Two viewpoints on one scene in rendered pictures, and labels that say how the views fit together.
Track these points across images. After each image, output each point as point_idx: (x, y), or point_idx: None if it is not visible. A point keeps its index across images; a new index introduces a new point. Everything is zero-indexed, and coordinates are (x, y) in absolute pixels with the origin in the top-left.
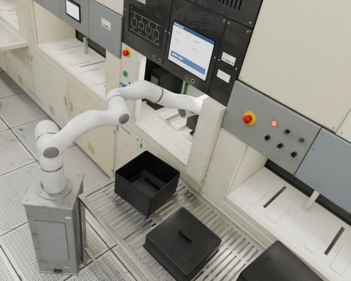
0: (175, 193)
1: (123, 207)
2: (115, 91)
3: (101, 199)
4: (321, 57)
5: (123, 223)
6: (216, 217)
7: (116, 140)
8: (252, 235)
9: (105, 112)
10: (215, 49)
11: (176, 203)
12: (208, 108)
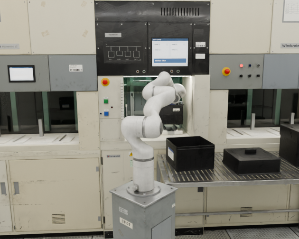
0: None
1: (196, 172)
2: (151, 84)
3: (179, 177)
4: (248, 22)
5: (212, 176)
6: None
7: (100, 177)
8: None
9: (164, 92)
10: (189, 42)
11: None
12: (200, 78)
